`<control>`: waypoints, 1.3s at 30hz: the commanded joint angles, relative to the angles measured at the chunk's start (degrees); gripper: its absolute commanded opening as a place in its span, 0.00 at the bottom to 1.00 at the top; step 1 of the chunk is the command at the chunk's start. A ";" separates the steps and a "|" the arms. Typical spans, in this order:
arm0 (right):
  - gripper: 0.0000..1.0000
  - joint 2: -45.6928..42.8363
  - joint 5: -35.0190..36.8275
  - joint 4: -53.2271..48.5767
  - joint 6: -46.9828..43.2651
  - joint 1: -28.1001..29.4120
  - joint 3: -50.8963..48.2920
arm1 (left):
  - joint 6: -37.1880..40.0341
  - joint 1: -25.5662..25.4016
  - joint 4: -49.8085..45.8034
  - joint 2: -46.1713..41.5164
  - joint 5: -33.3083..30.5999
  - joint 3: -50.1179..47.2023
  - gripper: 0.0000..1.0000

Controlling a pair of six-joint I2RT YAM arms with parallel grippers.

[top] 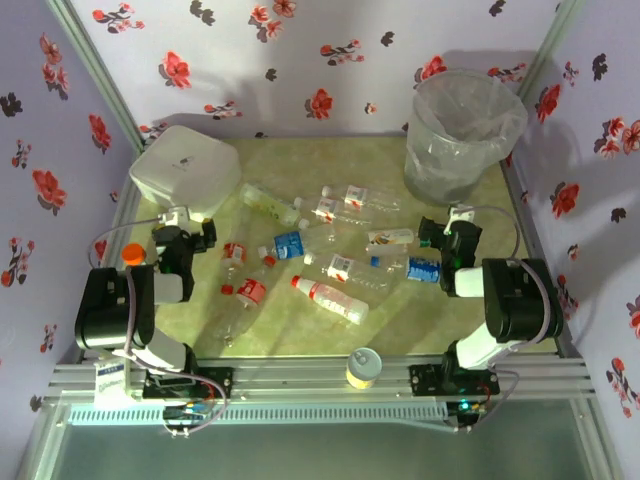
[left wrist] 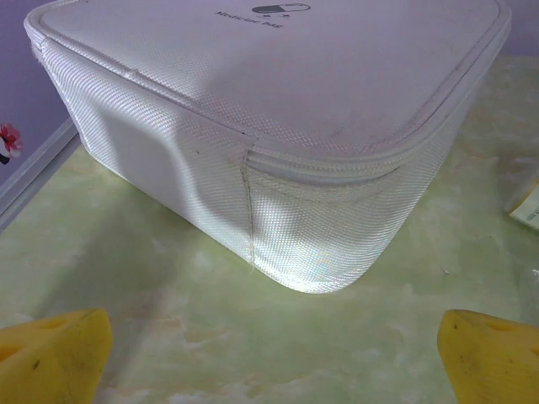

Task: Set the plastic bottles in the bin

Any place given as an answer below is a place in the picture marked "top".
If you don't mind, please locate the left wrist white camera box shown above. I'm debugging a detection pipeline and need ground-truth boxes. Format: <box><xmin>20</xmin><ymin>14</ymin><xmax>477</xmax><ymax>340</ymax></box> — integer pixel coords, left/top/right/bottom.
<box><xmin>158</xmin><ymin>205</ymin><xmax>192</xmax><ymax>226</ymax></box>

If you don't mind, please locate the small circuit board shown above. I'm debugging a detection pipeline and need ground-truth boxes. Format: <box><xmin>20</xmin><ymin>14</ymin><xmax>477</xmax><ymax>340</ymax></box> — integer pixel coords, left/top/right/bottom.
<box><xmin>452</xmin><ymin>398</ymin><xmax>486</xmax><ymax>419</ymax></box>
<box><xmin>164</xmin><ymin>403</ymin><xmax>211</xmax><ymax>424</ymax></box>

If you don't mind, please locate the aluminium corner post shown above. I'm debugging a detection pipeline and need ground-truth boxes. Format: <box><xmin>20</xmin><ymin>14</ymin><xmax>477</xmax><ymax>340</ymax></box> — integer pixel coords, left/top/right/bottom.
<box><xmin>44</xmin><ymin>0</ymin><xmax>149</xmax><ymax>151</ymax></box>
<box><xmin>514</xmin><ymin>0</ymin><xmax>589</xmax><ymax>101</ymax></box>

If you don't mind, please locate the aluminium side rail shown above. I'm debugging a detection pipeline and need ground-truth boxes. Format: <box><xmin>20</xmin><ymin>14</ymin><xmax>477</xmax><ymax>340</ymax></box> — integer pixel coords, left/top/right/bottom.
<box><xmin>499</xmin><ymin>147</ymin><xmax>584</xmax><ymax>360</ymax></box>
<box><xmin>79</xmin><ymin>177</ymin><xmax>144</xmax><ymax>364</ymax></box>

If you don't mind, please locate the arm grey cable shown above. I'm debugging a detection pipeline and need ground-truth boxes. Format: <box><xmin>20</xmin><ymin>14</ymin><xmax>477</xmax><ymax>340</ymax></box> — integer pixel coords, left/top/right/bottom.
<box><xmin>457</xmin><ymin>203</ymin><xmax>554</xmax><ymax>435</ymax></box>
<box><xmin>87</xmin><ymin>215</ymin><xmax>229</xmax><ymax>439</ymax></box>

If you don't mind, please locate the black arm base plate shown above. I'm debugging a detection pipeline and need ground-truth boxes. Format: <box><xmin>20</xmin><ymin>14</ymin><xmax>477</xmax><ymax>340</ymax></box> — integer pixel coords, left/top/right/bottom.
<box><xmin>142</xmin><ymin>367</ymin><xmax>235</xmax><ymax>401</ymax></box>
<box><xmin>408</xmin><ymin>363</ymin><xmax>501</xmax><ymax>397</ymax></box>

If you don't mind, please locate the white slotted cable duct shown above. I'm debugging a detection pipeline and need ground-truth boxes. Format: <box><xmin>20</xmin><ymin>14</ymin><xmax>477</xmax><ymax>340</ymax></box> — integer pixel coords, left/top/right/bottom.
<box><xmin>67</xmin><ymin>402</ymin><xmax>449</xmax><ymax>426</ymax></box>

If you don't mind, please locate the white square lidded container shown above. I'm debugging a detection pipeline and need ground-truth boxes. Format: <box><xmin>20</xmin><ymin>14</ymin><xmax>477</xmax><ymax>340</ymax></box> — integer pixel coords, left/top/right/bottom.
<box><xmin>128</xmin><ymin>124</ymin><xmax>242</xmax><ymax>221</ymax></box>

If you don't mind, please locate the white bottle red cap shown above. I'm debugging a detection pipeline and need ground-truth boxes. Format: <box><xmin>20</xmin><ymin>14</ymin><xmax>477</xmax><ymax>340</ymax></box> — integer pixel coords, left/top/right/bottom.
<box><xmin>290</xmin><ymin>274</ymin><xmax>371</xmax><ymax>326</ymax></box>

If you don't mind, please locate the clear plastic lined bin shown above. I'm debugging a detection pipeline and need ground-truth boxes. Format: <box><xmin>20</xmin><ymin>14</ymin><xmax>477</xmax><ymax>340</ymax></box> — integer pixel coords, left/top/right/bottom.
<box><xmin>403</xmin><ymin>69</ymin><xmax>529</xmax><ymax>206</ymax></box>

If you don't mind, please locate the left arm grey cable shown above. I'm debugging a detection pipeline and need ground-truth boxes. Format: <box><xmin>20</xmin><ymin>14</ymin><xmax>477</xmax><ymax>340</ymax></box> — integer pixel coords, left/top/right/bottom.
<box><xmin>87</xmin><ymin>215</ymin><xmax>229</xmax><ymax>439</ymax></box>

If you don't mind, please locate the green-label clear bottle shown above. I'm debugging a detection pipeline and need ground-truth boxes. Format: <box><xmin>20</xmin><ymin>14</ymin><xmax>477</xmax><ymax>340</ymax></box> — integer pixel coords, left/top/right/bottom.
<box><xmin>240</xmin><ymin>182</ymin><xmax>304</xmax><ymax>226</ymax></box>

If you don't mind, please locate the blue-capped blue-label bottle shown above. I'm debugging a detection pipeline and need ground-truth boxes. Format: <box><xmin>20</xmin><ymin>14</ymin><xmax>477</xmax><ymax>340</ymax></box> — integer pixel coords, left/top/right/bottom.
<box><xmin>369</xmin><ymin>254</ymin><xmax>444</xmax><ymax>285</ymax></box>

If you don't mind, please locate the orange-capped small bottle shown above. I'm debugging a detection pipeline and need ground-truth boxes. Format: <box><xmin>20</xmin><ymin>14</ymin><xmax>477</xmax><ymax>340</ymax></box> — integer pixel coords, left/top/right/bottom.
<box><xmin>122</xmin><ymin>243</ymin><xmax>148</xmax><ymax>269</ymax></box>

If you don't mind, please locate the red-capped red-label clear bottle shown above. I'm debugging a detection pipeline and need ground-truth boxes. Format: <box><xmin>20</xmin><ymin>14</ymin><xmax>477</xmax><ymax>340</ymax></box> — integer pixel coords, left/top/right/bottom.
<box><xmin>219</xmin><ymin>212</ymin><xmax>250</xmax><ymax>296</ymax></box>
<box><xmin>219</xmin><ymin>255</ymin><xmax>279</xmax><ymax>350</ymax></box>

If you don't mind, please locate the white blue paper carton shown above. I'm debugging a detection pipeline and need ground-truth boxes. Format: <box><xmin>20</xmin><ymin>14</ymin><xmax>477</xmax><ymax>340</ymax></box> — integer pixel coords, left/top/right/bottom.
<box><xmin>93</xmin><ymin>358</ymin><xmax>126</xmax><ymax>407</ymax></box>

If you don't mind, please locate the aluminium profile rail beam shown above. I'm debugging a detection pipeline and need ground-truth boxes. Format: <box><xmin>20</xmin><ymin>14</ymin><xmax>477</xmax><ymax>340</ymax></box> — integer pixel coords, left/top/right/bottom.
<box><xmin>47</xmin><ymin>355</ymin><xmax>596</xmax><ymax>401</ymax></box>

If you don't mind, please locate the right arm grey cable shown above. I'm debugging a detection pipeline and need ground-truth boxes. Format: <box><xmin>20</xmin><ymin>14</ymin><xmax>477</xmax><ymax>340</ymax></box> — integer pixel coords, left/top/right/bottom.
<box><xmin>457</xmin><ymin>203</ymin><xmax>554</xmax><ymax>435</ymax></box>

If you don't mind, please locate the yellow tin can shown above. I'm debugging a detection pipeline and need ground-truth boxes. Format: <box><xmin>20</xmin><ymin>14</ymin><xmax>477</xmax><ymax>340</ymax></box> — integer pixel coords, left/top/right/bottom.
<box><xmin>345</xmin><ymin>347</ymin><xmax>384</xmax><ymax>390</ymax></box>

